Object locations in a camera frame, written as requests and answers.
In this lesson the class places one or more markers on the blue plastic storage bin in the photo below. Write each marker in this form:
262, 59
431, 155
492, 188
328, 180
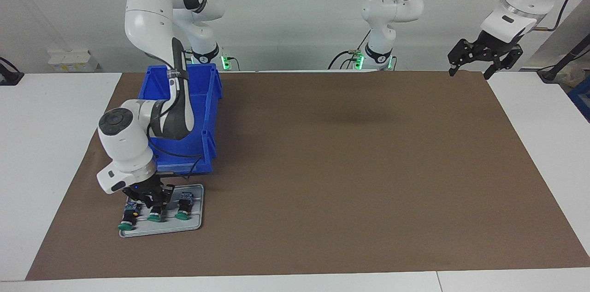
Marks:
203, 98

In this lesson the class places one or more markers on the black stand pole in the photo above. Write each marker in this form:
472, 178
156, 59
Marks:
564, 59

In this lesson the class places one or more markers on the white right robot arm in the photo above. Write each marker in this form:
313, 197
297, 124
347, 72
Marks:
143, 20

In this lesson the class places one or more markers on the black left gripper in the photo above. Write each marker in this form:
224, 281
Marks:
489, 45

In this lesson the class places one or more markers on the green push button switch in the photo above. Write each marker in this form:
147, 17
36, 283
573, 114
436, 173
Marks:
128, 216
184, 207
156, 214

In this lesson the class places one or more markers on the white wall box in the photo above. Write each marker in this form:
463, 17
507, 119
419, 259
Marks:
71, 61

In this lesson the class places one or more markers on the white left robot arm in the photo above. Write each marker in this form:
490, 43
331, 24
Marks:
392, 6

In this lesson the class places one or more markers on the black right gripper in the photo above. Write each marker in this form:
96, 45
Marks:
147, 188

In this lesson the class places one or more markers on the blue crate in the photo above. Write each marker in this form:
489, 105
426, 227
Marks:
581, 98

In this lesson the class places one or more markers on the black clamp mount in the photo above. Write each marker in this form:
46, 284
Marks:
10, 78

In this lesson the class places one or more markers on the grey metal tray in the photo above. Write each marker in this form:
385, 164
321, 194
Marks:
161, 226

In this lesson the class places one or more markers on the green lit base connector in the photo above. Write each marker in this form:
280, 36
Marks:
225, 62
358, 61

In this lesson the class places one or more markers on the brown table mat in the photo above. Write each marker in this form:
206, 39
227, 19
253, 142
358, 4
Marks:
322, 218

